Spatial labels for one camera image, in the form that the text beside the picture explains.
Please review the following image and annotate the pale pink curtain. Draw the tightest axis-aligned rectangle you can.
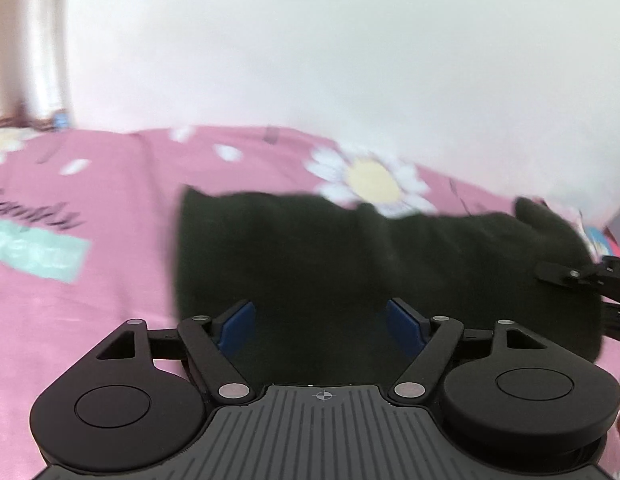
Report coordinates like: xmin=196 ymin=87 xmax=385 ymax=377
xmin=0 ymin=0 xmax=71 ymax=131

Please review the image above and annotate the black knitted small garment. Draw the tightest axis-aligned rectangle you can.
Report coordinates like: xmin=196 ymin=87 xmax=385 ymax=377
xmin=174 ymin=189 xmax=603 ymax=387

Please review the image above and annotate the pink floral bed sheet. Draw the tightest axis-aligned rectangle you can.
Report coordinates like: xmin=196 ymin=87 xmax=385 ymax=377
xmin=0 ymin=123 xmax=620 ymax=480

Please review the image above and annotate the blue and red patterned blanket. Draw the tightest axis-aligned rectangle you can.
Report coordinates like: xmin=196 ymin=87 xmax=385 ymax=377
xmin=577 ymin=220 xmax=620 ymax=261

